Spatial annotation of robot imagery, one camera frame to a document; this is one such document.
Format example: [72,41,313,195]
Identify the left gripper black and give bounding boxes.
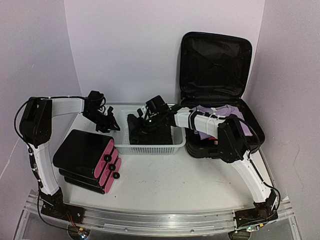
[83,109,121,133]

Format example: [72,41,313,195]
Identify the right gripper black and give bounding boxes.
[130,113,162,138]

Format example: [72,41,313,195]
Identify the black jeans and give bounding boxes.
[127,114,173,145]

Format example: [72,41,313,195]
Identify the white perforated plastic basket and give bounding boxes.
[112,110,186,155]

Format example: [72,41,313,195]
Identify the black pink small suitcase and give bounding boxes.
[53,129,122,194]

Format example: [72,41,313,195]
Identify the purple shirt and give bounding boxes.
[192,104,245,141]

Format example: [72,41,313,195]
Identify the black ribbed hard suitcase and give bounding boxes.
[179,31,266,149]

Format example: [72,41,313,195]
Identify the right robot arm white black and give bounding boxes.
[137,104,278,222]

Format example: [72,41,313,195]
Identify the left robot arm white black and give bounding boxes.
[15,91,122,197]

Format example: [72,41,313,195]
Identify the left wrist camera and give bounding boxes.
[87,90,105,106]

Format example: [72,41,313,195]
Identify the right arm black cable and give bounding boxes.
[232,116,282,203]

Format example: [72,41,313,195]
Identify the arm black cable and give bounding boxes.
[232,116,282,203]
[13,94,86,141]

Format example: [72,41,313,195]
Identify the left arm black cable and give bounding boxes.
[13,94,86,141]

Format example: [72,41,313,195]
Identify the aluminium front rail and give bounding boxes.
[79,200,300,238]

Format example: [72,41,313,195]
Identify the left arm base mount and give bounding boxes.
[39,187,85,224]

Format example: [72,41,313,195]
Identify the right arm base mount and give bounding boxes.
[233,188,280,229]

